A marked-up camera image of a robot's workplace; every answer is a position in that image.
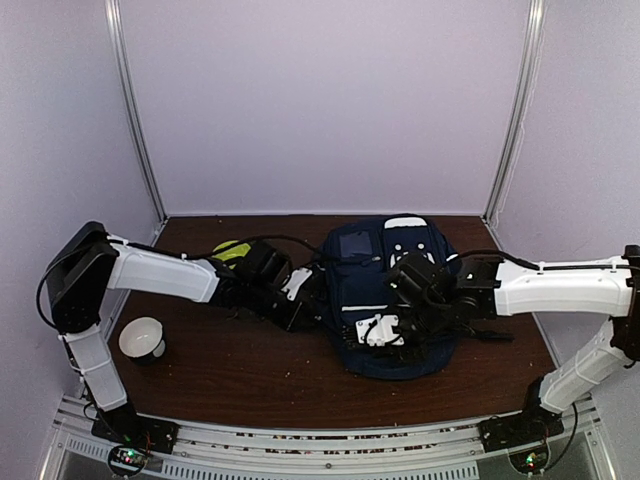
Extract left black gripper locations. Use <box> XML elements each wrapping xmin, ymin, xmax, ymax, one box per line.
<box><xmin>245</xmin><ymin>279</ymin><xmax>317</xmax><ymax>332</ymax></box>

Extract navy blue backpack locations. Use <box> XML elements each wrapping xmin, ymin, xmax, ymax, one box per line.
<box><xmin>309</xmin><ymin>214</ymin><xmax>514</xmax><ymax>381</ymax></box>

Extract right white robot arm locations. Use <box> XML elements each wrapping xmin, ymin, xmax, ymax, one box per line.
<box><xmin>387</xmin><ymin>245</ymin><xmax>639</xmax><ymax>442</ymax></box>

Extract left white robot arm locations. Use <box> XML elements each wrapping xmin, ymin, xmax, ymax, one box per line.
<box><xmin>114</xmin><ymin>291</ymin><xmax>334</xmax><ymax>429</ymax></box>

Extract lime green plastic bowl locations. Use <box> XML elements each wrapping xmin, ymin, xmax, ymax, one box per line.
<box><xmin>212</xmin><ymin>240</ymin><xmax>251</xmax><ymax>262</ymax></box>

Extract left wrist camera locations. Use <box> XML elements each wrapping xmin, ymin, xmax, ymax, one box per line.
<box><xmin>280</xmin><ymin>267</ymin><xmax>312</xmax><ymax>302</ymax></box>

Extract front aluminium rail frame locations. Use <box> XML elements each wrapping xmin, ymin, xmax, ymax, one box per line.
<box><xmin>49</xmin><ymin>392</ymin><xmax>606</xmax><ymax>480</ymax></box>

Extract right corner aluminium post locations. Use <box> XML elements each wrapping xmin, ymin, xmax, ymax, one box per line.
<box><xmin>483</xmin><ymin>0</ymin><xmax>547</xmax><ymax>228</ymax></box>

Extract corner aluminium post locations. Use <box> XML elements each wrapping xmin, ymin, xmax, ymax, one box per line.
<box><xmin>483</xmin><ymin>0</ymin><xmax>547</xmax><ymax>228</ymax></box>
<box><xmin>105</xmin><ymin>0</ymin><xmax>168</xmax><ymax>223</ymax></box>

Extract left corner aluminium post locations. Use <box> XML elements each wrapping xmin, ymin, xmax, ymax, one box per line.
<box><xmin>105</xmin><ymin>0</ymin><xmax>168</xmax><ymax>223</ymax></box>

